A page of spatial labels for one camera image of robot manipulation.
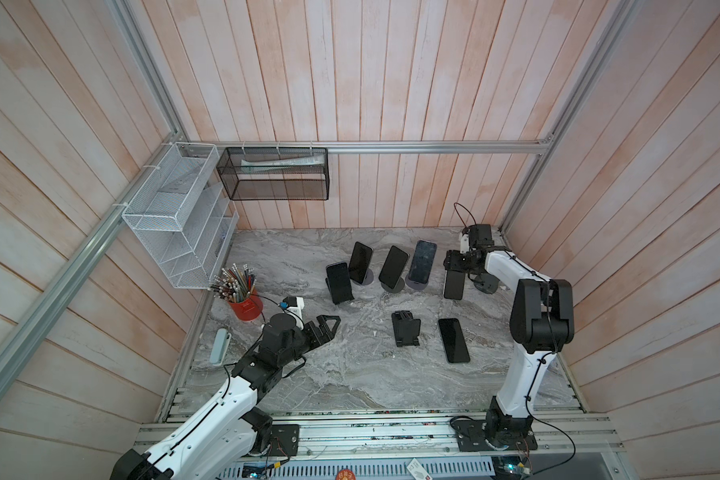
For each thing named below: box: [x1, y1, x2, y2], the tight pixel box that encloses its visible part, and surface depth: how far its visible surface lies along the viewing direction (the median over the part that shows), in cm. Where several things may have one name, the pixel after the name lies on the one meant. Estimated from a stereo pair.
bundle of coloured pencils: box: [208, 263, 257, 304], surface depth 88 cm
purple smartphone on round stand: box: [408, 240, 437, 283], surface depth 100 cm
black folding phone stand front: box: [392, 310, 421, 347], surface depth 90 cm
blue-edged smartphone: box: [325, 261, 355, 305], surface depth 99 cm
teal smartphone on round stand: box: [378, 245, 409, 290], surface depth 97 cm
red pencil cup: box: [228, 289, 263, 321], surface depth 92 cm
